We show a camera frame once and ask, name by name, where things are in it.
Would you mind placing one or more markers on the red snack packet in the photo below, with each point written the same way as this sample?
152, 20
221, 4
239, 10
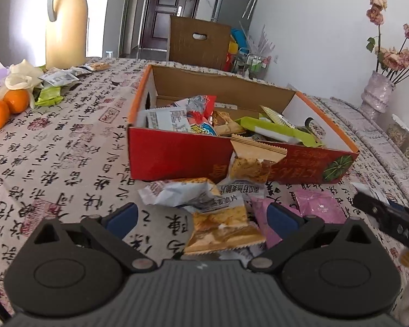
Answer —
199, 107

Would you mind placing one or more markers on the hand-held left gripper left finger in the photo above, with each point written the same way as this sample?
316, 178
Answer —
122, 219

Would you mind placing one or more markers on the lime green snack packet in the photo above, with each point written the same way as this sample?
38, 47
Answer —
276, 133

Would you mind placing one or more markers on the orange cookie packet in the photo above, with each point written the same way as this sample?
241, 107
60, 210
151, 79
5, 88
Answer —
99, 66

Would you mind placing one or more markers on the white sachet packets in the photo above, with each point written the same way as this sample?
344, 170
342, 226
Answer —
59, 76

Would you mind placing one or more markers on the small dark packet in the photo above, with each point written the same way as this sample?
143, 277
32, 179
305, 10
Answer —
81, 70

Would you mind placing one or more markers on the brown chair back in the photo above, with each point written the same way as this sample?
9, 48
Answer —
197, 46

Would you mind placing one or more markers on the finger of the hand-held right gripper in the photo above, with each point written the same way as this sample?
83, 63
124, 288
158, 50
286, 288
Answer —
371, 206

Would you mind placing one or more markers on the yellow plastic item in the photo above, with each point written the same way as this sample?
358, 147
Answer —
232, 47

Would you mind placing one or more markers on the blue colourful snack packet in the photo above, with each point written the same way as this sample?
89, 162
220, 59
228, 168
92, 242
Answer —
204, 130

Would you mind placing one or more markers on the yellow cracker snack packet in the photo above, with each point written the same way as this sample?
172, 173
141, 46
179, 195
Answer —
221, 226

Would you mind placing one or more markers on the grey interior door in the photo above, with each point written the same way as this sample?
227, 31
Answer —
131, 13

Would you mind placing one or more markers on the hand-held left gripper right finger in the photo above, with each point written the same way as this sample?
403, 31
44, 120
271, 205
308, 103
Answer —
283, 221

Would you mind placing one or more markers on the pink textured vase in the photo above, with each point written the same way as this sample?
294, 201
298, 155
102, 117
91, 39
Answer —
376, 97

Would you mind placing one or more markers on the dried pink rose bouquet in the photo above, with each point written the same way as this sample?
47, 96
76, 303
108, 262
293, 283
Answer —
395, 58

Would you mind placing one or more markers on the white blue snack packet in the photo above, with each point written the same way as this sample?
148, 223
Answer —
167, 119

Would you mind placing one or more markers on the glass jar of nuts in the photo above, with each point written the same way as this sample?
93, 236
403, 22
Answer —
398, 133

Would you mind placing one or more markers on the beige thermos jug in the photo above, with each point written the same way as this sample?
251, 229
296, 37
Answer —
68, 30

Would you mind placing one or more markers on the pink snack packet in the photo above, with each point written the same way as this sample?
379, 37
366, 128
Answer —
262, 223
318, 206

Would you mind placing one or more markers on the red pumpkin print cardboard box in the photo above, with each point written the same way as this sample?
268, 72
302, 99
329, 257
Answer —
177, 156

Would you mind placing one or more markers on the dark brown entrance door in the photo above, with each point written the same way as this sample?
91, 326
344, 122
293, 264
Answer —
160, 13

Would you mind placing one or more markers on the grey refrigerator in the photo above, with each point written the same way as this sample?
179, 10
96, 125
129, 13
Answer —
230, 3

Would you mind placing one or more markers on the brown cracker snack packet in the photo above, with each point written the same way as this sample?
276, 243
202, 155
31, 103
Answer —
252, 163

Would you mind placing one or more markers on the dark brown snack packet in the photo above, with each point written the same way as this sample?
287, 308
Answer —
226, 122

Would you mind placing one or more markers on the light green packet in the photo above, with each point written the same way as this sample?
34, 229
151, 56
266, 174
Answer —
49, 97

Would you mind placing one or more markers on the white orange snack packet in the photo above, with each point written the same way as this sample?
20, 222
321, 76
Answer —
177, 192

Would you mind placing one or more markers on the white green-striped snack packet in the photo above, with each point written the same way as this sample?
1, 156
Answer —
276, 117

